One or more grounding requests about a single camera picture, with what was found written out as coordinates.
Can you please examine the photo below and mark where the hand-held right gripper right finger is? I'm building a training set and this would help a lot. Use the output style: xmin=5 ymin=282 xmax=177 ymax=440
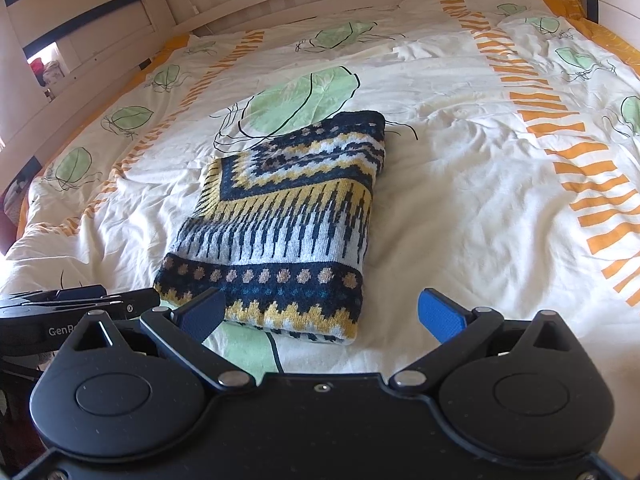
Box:
xmin=389 ymin=287 xmax=582 ymax=393

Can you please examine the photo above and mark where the white leaf-print duvet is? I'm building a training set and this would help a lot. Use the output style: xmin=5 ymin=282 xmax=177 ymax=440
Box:
xmin=0 ymin=0 xmax=640 ymax=461

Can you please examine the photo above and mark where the yellow bed sheet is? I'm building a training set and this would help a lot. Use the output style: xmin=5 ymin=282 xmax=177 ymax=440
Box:
xmin=14 ymin=0 xmax=640 ymax=243

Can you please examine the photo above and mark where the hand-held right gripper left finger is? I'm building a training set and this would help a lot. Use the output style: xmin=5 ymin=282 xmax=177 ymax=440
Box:
xmin=67 ymin=287 xmax=252 ymax=393

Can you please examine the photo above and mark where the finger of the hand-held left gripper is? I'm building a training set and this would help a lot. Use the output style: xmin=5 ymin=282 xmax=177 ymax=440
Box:
xmin=9 ymin=285 xmax=108 ymax=300
xmin=0 ymin=289 xmax=161 ymax=320

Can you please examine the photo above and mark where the patterned knit sweater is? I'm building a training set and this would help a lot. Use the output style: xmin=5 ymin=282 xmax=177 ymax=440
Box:
xmin=152 ymin=110 xmax=388 ymax=346

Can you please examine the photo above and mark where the pile of pink white clothes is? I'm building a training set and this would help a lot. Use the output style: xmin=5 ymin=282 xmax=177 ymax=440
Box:
xmin=27 ymin=52 xmax=66 ymax=88

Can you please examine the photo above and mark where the white wooden bed frame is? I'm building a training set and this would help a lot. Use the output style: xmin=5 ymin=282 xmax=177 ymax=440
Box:
xmin=0 ymin=0 xmax=640 ymax=181

